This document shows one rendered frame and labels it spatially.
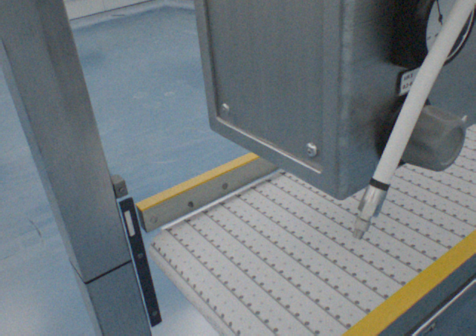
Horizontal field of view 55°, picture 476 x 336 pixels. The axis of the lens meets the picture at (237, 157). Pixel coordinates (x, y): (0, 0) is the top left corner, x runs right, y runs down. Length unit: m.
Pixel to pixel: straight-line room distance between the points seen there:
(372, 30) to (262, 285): 0.33
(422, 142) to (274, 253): 0.32
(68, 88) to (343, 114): 0.32
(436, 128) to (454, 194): 0.41
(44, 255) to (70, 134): 1.52
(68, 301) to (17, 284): 0.24
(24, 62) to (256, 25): 0.28
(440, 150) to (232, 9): 0.11
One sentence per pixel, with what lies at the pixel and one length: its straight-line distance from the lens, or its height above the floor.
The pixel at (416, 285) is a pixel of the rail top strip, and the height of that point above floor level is 0.85.
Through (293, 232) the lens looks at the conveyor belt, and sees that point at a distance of 0.52.
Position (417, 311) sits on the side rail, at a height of 0.84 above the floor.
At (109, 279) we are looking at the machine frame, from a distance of 0.58.
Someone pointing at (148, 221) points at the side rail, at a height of 0.84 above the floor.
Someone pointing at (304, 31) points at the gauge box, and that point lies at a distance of 0.19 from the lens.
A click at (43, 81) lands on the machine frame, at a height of 1.02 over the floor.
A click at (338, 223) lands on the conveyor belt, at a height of 0.82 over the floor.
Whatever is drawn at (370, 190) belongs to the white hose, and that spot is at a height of 1.05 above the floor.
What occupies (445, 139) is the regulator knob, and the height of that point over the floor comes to 1.05.
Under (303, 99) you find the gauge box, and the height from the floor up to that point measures 1.07.
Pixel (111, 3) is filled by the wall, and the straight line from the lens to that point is 6.02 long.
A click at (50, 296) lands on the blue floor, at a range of 1.78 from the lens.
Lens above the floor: 1.14
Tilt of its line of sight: 30 degrees down
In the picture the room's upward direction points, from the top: 6 degrees counter-clockwise
